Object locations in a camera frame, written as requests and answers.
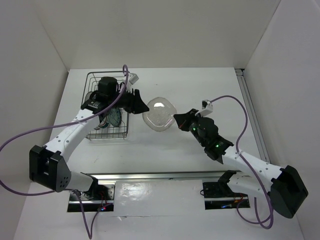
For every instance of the aluminium rail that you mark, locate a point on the aluminium rail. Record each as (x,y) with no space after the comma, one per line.
(252,115)
(158,176)

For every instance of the aluminium front rail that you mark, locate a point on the aluminium front rail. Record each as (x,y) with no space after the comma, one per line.
(158,176)

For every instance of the blue white patterned plate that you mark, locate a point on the blue white patterned plate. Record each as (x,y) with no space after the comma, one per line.
(115,117)

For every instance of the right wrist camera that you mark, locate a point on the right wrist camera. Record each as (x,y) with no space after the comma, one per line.
(206,108)

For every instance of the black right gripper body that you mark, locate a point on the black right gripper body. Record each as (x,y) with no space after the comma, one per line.
(193,129)

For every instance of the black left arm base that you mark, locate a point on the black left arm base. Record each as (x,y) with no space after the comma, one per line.
(97,191)

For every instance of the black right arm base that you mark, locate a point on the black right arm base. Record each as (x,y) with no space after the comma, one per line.
(220,189)

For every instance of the grey wire dish rack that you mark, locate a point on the grey wire dish rack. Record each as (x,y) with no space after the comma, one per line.
(91,85)

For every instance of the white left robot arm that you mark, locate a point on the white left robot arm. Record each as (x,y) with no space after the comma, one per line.
(48,164)

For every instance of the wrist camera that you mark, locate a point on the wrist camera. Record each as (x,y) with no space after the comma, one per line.
(206,108)
(132,79)

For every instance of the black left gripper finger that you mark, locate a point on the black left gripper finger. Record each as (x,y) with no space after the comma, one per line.
(138,102)
(139,109)

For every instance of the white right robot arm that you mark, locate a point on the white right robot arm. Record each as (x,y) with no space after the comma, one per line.
(283,185)

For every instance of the clear glass square plate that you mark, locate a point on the clear glass square plate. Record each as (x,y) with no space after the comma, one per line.
(160,116)

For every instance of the green red rimmed white plate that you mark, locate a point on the green red rimmed white plate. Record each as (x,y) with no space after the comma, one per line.
(103,124)

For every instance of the aluminium right side rail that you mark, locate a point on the aluminium right side rail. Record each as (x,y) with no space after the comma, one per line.
(252,115)

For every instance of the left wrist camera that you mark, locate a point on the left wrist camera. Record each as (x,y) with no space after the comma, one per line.
(132,79)

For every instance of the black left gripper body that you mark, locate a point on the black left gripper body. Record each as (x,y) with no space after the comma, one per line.
(125,100)

